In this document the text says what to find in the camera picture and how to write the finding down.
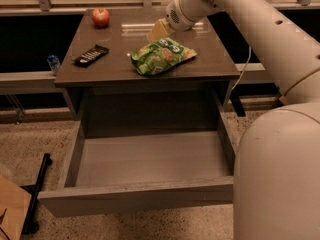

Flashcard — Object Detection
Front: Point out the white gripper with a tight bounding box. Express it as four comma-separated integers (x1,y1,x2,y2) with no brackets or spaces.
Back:
147,0,220,42

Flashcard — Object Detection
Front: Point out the green rice chip bag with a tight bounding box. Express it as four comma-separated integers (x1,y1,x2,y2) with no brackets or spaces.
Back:
130,38,197,76

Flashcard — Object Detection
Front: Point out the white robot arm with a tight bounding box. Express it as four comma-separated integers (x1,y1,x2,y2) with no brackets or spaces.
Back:
166,0,320,240

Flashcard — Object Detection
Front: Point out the grey cabinet with glossy top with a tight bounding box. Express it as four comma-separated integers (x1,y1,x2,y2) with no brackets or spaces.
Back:
55,8,239,110

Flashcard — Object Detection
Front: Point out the open grey top drawer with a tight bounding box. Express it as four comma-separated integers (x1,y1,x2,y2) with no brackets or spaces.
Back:
39,89,234,217

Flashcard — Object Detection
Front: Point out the red apple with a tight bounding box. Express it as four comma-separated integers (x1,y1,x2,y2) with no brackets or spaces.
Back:
91,8,110,27

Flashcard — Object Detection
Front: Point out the black remote control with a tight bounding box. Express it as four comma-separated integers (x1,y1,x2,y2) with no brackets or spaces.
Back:
73,45,109,67

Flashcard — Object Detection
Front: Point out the small plastic water bottle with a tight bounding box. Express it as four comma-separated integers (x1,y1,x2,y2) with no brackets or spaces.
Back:
47,55,61,75

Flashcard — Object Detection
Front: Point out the brown cardboard box left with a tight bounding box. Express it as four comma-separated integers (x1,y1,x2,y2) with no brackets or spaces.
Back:
0,176,31,240

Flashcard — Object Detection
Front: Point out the black metal bar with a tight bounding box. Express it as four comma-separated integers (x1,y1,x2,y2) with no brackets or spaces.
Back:
22,153,52,235

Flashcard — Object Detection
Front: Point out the white cable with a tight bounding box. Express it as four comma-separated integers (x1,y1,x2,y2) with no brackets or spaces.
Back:
230,45,253,92

